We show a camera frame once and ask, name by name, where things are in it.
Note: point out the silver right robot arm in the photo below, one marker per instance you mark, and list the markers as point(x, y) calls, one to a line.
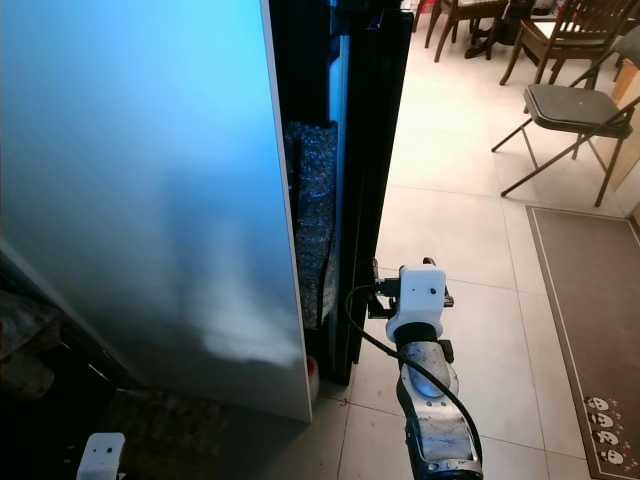
point(440, 415)

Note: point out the grey patterned upright cloth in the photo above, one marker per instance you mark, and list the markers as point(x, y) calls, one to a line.
point(310, 210)

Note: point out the small red white object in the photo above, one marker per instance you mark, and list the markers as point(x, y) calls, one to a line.
point(313, 378)

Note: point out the brown floor mat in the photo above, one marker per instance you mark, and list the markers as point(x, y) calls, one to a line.
point(590, 310)

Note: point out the crumpled grey patterned cloth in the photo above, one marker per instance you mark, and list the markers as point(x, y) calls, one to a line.
point(30, 340)

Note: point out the large glossy grey panel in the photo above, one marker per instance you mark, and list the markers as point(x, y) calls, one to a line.
point(150, 180)

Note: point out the black folding chair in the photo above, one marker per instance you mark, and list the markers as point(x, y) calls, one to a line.
point(575, 105)

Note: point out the wooden dining chair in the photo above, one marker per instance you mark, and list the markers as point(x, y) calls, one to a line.
point(570, 28)
point(460, 12)

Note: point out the black upright frame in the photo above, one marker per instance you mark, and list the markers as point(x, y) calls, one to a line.
point(370, 140)

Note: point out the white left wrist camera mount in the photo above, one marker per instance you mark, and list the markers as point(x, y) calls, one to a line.
point(102, 456)

